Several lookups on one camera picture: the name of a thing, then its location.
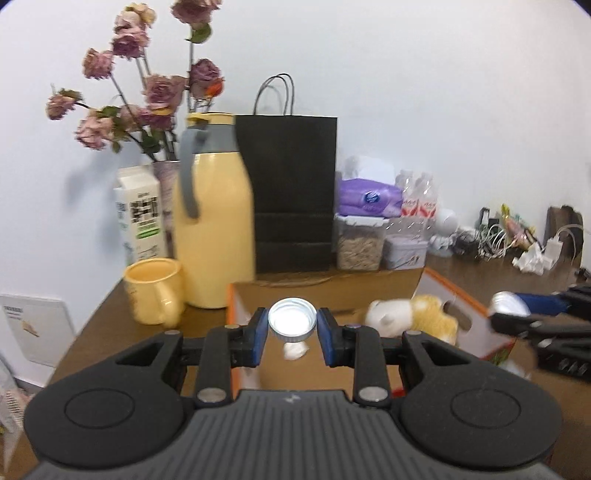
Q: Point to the white patterned bag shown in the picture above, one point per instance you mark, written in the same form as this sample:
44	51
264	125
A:
9	406

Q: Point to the white milk carton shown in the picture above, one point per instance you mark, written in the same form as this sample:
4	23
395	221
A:
141	217

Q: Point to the black paper bag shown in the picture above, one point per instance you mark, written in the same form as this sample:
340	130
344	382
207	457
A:
286	184

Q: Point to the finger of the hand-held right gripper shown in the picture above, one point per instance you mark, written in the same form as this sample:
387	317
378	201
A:
512	324
577	297

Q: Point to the clear container of seeds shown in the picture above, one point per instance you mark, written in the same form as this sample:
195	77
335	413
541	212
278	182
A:
358	249

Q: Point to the white flat box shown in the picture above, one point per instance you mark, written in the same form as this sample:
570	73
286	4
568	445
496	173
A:
37	323

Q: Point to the black charger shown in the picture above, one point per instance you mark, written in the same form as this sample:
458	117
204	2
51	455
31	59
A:
485	218

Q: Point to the brown cardboard piece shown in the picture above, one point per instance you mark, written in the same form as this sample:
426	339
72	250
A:
565	219

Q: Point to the white robot speaker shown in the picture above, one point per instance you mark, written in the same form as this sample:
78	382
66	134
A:
447	221

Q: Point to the pale printed tin box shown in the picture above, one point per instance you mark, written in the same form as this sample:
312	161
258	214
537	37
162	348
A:
406	254

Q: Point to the cardboard box with orange trim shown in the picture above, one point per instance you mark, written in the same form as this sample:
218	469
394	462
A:
277	290

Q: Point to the purple tissue pack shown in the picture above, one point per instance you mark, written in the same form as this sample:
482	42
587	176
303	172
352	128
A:
369	198

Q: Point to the white power adapter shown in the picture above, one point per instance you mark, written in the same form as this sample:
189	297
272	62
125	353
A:
538	261

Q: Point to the clear water bottle red label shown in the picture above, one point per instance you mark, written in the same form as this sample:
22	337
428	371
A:
406	203
427	207

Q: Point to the colourful snack packets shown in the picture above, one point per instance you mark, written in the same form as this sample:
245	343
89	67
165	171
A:
515	226

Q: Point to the yellow thermos jug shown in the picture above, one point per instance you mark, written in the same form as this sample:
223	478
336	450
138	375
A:
217	221

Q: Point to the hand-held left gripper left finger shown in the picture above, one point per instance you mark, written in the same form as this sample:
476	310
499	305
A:
261	334

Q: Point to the white bottle cap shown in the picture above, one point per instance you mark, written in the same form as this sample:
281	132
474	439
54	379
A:
292	318

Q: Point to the glass vase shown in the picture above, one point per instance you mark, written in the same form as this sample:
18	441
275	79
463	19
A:
165	184

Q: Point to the dried pink rose bouquet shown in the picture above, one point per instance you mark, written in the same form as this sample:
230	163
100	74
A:
159	90

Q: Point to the yellow mug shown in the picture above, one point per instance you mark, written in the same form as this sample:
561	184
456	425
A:
152	286

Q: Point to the small white lump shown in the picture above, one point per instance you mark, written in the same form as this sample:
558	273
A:
295	352

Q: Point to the navy tube with white end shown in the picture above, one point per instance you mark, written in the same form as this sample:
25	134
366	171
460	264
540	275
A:
540	304

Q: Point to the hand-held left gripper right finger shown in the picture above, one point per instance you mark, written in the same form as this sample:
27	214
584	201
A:
325	337

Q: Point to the white and yellow plush toy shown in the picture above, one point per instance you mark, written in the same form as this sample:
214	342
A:
429	314

